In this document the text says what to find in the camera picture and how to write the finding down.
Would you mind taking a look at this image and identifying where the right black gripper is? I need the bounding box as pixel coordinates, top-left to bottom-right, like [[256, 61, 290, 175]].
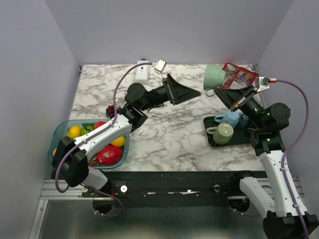
[[214, 84, 266, 130]]

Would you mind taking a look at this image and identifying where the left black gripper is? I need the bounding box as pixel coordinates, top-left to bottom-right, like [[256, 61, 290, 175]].
[[140, 74, 200, 112]]

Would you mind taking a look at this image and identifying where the light blue mug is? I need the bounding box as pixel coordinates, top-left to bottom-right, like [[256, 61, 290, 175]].
[[214, 111, 240, 128]]

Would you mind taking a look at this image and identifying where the teal green mug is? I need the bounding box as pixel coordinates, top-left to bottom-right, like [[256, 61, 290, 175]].
[[203, 64, 226, 97]]

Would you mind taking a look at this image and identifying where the sage green mug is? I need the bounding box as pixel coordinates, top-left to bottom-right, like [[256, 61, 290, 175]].
[[206, 123, 234, 145]]

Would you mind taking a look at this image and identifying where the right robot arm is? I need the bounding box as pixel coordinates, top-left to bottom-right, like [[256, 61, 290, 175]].
[[214, 86, 319, 239]]

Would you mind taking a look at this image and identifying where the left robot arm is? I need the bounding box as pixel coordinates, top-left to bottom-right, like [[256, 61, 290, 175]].
[[51, 74, 201, 197]]

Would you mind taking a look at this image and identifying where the grey blue mug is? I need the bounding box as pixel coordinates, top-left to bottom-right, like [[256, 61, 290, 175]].
[[237, 113, 249, 128]]

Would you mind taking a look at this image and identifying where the red snack packet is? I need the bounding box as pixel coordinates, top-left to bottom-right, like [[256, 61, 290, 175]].
[[222, 63, 259, 89]]

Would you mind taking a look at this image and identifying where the dark green tray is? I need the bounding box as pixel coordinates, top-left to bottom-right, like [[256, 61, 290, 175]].
[[203, 116, 250, 148]]

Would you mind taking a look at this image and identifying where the white rectangular device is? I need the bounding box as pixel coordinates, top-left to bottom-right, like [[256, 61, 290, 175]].
[[134, 59, 151, 85]]

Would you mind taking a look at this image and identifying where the loose red grape bunch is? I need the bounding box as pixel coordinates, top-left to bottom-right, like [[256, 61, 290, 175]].
[[106, 105, 122, 119]]

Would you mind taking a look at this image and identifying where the yellow lemon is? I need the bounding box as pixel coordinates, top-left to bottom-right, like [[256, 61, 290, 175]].
[[111, 136, 126, 147]]

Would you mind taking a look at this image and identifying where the red apple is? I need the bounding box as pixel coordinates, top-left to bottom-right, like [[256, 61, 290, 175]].
[[93, 121, 106, 130]]

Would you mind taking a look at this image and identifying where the clear blue fruit bin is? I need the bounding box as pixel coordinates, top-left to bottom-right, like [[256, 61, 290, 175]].
[[48, 119, 130, 170]]

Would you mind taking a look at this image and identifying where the red dragon fruit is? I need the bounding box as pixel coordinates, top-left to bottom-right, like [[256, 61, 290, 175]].
[[88, 145, 123, 166]]

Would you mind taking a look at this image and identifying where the green fruit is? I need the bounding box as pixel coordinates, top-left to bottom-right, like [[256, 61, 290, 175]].
[[80, 125, 94, 136]]

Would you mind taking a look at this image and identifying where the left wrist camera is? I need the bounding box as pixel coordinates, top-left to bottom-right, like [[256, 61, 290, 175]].
[[153, 59, 166, 74]]

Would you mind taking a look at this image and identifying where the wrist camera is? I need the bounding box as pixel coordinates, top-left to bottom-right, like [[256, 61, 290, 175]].
[[153, 59, 166, 74], [255, 77, 270, 92]]

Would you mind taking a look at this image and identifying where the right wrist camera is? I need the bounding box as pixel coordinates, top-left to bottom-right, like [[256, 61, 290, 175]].
[[255, 77, 270, 92]]

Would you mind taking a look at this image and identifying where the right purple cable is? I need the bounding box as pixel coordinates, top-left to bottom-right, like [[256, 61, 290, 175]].
[[270, 79, 311, 236]]

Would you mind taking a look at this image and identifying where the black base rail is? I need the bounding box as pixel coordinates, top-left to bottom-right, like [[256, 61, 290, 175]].
[[82, 170, 270, 209]]

